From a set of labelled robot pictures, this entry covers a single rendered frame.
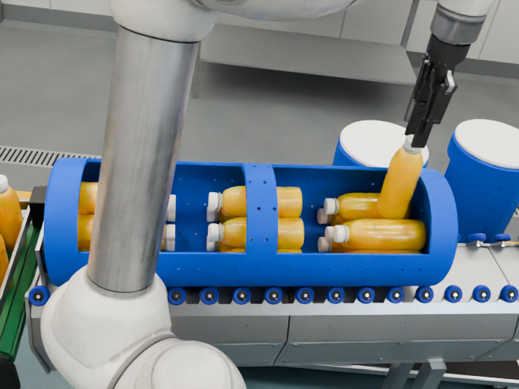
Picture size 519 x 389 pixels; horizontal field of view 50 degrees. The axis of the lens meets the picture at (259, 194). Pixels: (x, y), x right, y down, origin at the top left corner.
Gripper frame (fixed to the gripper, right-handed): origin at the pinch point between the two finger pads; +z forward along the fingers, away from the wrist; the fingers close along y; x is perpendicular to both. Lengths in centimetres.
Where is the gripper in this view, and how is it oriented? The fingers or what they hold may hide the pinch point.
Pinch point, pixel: (418, 127)
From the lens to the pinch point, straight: 123.9
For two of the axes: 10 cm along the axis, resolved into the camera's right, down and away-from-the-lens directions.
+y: -0.9, -6.4, 7.6
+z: -1.3, 7.7, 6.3
